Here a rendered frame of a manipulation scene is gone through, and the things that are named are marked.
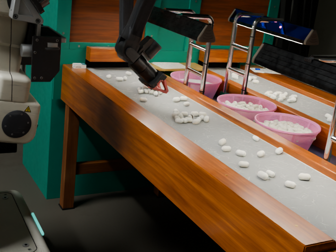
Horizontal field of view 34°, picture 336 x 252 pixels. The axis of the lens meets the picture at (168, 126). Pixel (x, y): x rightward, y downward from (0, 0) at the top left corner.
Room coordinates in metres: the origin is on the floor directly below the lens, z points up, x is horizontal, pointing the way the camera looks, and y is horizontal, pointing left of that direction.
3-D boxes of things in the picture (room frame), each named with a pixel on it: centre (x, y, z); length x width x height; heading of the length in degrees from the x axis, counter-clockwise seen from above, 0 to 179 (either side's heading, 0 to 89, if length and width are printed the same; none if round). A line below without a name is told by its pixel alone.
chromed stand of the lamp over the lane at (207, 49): (2.50, -0.03, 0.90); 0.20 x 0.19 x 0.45; 30
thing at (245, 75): (2.70, -0.37, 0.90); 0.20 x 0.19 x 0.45; 30
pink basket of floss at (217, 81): (2.75, -0.11, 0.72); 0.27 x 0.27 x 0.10
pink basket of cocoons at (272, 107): (2.37, -0.34, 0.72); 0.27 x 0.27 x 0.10
